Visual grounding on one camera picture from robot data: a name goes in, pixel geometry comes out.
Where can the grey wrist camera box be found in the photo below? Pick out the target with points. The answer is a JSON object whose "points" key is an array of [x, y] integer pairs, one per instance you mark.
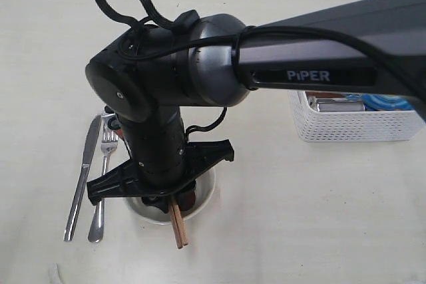
{"points": [[111, 121]]}

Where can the blue chips bag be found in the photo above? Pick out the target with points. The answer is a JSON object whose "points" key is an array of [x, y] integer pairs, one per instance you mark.
{"points": [[379, 102]]}

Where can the silver table knife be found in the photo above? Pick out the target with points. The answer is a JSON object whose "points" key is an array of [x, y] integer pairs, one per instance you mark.
{"points": [[88, 152]]}

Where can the shiny steel cup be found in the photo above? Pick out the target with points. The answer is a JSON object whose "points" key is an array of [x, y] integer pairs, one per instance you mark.
{"points": [[335, 104]]}

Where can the light wooden chopstick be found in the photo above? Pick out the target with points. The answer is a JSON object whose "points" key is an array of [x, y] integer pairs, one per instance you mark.
{"points": [[180, 222]]}

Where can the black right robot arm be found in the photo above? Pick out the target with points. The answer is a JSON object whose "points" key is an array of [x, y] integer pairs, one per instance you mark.
{"points": [[157, 66]]}

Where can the red-brown wooden spoon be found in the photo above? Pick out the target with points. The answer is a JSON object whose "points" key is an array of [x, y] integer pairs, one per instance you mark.
{"points": [[188, 197]]}

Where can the dark wooden chopstick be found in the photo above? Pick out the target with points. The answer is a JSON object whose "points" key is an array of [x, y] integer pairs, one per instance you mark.
{"points": [[175, 227]]}

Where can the white perforated plastic basket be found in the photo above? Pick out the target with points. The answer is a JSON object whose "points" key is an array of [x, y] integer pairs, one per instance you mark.
{"points": [[366, 126]]}

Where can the white floral ceramic bowl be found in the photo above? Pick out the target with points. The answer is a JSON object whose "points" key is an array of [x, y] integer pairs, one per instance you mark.
{"points": [[205, 186]]}

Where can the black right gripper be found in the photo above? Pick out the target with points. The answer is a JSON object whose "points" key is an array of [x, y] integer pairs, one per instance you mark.
{"points": [[161, 162]]}

